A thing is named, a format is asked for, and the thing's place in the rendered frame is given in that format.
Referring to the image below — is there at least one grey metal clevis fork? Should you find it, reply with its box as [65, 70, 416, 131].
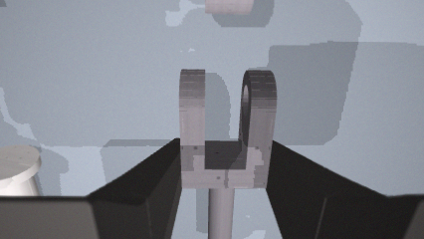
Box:
[179, 69, 277, 239]

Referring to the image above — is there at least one dark grey flat slab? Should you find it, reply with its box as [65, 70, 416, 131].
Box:
[0, 0, 424, 196]

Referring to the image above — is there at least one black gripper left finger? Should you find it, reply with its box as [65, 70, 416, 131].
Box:
[0, 138, 182, 239]

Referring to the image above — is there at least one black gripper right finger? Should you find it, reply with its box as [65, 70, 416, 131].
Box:
[266, 140, 424, 239]

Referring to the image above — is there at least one white headed pin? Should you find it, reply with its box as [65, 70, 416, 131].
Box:
[0, 144, 42, 196]

